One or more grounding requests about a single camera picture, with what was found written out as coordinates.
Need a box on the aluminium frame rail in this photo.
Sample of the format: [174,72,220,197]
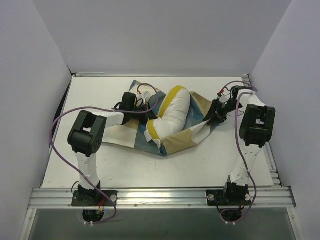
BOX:
[28,187,296,210]
[72,72,251,79]

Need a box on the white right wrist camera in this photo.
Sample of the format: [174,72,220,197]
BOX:
[217,86,232,100]

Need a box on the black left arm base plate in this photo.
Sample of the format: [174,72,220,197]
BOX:
[71,190,118,207]

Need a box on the aluminium front frame rail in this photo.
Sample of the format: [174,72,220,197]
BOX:
[28,187,296,210]

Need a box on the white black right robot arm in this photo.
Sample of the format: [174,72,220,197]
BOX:
[203,86,276,205]

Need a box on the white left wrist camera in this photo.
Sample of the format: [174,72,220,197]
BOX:
[137,91,151,102]

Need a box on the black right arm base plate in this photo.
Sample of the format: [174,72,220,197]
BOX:
[206,187,252,207]

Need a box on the aluminium back frame rail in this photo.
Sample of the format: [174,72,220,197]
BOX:
[72,72,251,79]

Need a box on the cream pillow with yellow edge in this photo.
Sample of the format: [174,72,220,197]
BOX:
[144,85,191,145]

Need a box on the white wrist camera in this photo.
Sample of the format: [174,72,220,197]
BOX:
[217,86,232,100]
[137,91,151,102]

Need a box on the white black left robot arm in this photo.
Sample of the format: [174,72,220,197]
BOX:
[67,92,157,206]

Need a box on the blue tan white checked pillowcase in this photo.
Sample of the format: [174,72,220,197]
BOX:
[102,80,218,157]

